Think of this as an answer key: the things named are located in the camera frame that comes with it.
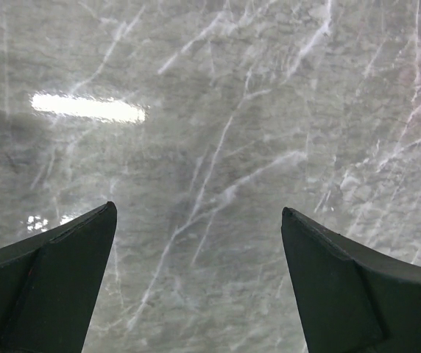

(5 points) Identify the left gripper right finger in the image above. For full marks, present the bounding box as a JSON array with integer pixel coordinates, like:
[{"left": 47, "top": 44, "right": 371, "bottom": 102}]
[{"left": 281, "top": 207, "right": 421, "bottom": 352}]

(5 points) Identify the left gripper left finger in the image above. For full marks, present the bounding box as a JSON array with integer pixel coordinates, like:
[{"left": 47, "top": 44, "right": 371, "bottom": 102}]
[{"left": 0, "top": 202, "right": 117, "bottom": 352}]

